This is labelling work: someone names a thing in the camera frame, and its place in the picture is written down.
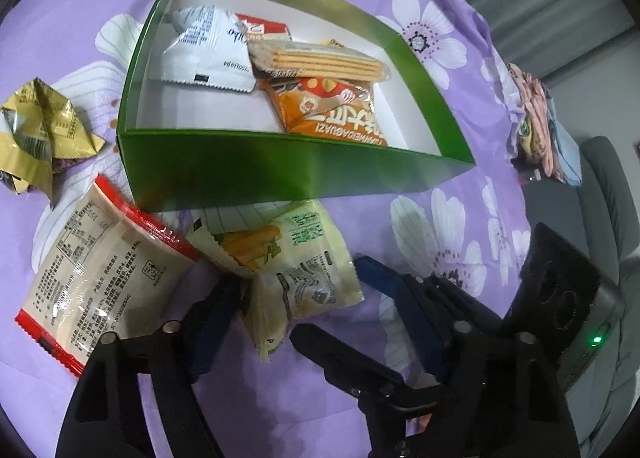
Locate silver white snack packet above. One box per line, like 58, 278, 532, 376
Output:
158, 5, 256, 92

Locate orange snack packet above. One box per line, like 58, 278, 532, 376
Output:
259, 76, 387, 147

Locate beige red-edged snack packet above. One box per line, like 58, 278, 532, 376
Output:
15, 175, 200, 376

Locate gold snack packet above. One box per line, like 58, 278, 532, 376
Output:
1, 78, 105, 200

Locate red triangular snack packet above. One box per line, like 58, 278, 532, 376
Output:
236, 14, 292, 40

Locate green cardboard box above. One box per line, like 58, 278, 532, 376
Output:
117, 0, 475, 211

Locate yellow biscuit packet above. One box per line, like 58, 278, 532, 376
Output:
247, 40, 390, 83

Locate grey sofa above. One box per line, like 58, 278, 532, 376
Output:
524, 136, 639, 457

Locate green cream snack packet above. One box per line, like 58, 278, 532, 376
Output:
186, 200, 363, 363

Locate folded pink blue cloths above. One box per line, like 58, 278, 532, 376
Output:
508, 63, 582, 188

